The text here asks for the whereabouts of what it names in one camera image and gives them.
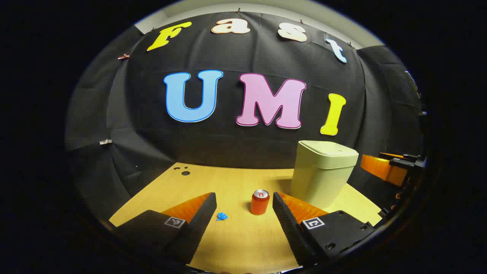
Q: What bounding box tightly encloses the orange pop can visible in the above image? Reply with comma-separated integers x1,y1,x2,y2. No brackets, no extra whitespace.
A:
250,189,270,216

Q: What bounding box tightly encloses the black backdrop cloth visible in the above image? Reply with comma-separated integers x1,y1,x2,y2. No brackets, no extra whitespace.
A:
65,11,425,223

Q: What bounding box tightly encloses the green desktop garbage bin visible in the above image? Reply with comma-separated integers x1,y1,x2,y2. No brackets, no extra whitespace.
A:
290,140,359,209

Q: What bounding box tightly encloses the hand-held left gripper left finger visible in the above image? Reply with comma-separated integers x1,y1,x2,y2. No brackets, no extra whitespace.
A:
110,192,217,265

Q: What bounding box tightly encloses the wooden desktop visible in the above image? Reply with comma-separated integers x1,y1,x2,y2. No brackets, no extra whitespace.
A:
108,162,383,274

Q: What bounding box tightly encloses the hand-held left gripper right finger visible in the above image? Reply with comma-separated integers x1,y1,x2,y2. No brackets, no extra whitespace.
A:
272,191,376,267

